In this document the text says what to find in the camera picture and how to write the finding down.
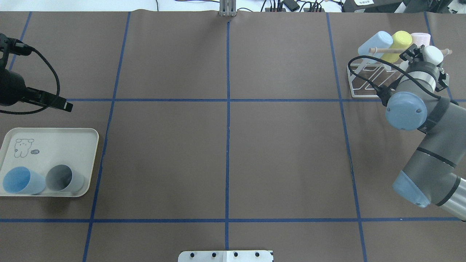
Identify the yellow plastic cup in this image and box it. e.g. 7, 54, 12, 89
381, 31, 413, 63

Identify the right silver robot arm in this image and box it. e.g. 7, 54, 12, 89
386, 61, 465, 221

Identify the cream plastic cup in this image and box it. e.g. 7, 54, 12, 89
422, 46, 444, 66

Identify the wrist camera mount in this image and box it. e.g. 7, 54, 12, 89
0, 33, 32, 71
399, 44, 426, 64

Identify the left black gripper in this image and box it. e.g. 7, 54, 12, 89
0, 69, 73, 112

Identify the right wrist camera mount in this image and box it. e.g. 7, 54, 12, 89
399, 44, 426, 64

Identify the white serving tray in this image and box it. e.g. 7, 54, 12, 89
1, 128, 99, 197

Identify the light blue cup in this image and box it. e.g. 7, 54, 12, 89
2, 166, 46, 195
358, 31, 393, 58

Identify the white wire cup rack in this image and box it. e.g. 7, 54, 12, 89
347, 48, 453, 98

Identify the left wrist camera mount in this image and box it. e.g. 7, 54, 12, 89
0, 33, 32, 71

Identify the aluminium frame post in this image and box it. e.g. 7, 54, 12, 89
219, 0, 237, 17

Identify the pink plastic cup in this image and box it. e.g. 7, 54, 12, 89
410, 32, 431, 47

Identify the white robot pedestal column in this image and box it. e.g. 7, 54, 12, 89
178, 250, 274, 262

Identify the light blue cup front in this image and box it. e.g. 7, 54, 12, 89
358, 31, 393, 58

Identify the light blue cup rear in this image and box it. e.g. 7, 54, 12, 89
2, 166, 46, 195

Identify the grey plastic cup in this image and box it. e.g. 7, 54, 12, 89
45, 164, 84, 193

